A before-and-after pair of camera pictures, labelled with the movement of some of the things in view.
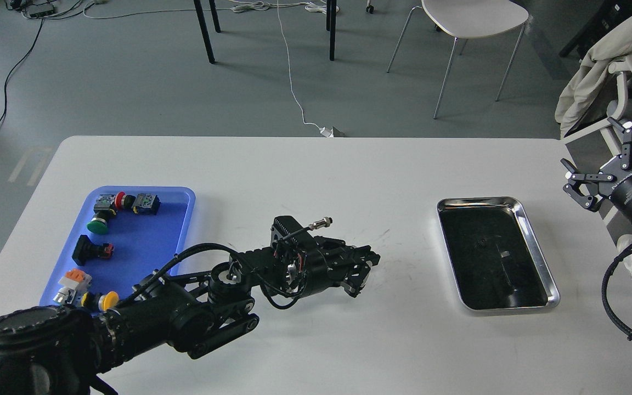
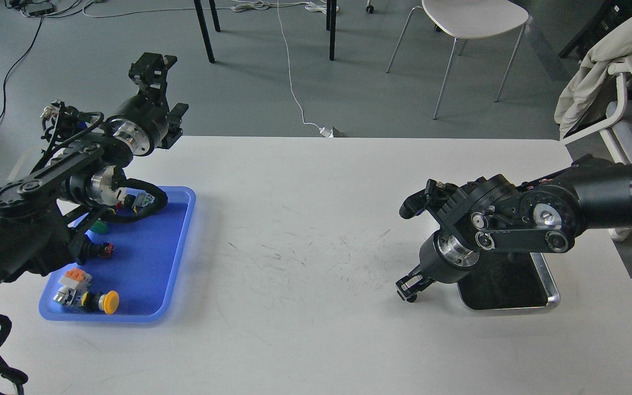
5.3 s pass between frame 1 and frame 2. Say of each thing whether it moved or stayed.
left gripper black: moved
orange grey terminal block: stayed
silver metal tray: stayed
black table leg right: stayed
